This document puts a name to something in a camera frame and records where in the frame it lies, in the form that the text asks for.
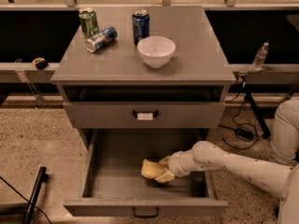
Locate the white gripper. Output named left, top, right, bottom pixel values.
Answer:
left=155, top=150, right=194, bottom=183

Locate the yellow sponge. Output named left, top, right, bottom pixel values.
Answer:
left=141, top=159, right=166, bottom=179

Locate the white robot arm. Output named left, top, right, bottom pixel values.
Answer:
left=155, top=141, right=299, bottom=224

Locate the open grey lower drawer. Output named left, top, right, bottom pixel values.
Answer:
left=64, top=129, right=228, bottom=218

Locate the closed grey upper drawer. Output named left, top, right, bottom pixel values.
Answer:
left=64, top=102, right=225, bottom=129

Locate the grey drawer cabinet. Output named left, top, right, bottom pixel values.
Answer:
left=51, top=7, right=235, bottom=145

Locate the black tripod leg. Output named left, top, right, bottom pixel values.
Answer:
left=238, top=73, right=271, bottom=139

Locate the white ceramic bowl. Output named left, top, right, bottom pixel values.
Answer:
left=137, top=36, right=176, bottom=68

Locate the person's leg in beige trousers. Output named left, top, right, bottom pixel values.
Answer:
left=269, top=100, right=299, bottom=166

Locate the black metal stand leg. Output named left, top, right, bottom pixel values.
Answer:
left=22, top=166, right=49, bottom=224

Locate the clear plastic water bottle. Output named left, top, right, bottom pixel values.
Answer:
left=251, top=42, right=269, bottom=71

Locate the silver blue lying can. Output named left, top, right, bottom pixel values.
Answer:
left=85, top=26, right=118, bottom=53

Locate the blue soda can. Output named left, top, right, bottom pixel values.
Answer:
left=132, top=9, right=150, bottom=45

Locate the tape measure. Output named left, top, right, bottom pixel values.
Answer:
left=32, top=58, right=48, bottom=70

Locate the green soda can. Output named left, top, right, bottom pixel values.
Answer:
left=78, top=7, right=99, bottom=38

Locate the black power adapter with cable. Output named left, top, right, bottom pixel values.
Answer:
left=219, top=102, right=259, bottom=150

